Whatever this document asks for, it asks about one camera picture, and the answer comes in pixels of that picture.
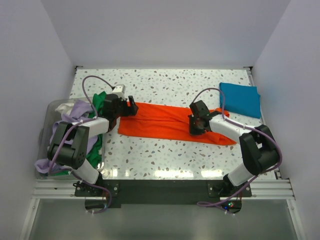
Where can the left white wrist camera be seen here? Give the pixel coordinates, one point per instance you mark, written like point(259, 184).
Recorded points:
point(119, 90)

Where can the green t shirt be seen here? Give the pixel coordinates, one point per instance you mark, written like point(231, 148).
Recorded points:
point(83, 110)

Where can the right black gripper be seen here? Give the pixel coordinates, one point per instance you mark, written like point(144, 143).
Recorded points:
point(193, 131)

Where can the white t shirt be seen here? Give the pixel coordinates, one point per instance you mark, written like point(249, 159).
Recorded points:
point(65, 108)

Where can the orange t shirt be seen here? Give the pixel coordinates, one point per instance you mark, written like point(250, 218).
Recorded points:
point(166, 122)

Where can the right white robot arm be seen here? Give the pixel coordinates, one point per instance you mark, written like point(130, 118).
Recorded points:
point(258, 147)

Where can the lavender t shirt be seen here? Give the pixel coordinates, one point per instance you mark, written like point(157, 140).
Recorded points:
point(42, 165)

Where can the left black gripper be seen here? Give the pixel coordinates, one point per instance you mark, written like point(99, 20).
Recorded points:
point(131, 110)

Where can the folded blue t shirt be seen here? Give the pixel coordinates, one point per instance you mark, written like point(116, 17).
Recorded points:
point(240, 99)

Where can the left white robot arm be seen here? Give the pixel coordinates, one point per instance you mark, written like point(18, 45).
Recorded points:
point(68, 147)

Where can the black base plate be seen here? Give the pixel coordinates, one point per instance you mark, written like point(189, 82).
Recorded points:
point(107, 194)

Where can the clear plastic bin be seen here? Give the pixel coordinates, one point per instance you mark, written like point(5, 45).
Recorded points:
point(46, 133)

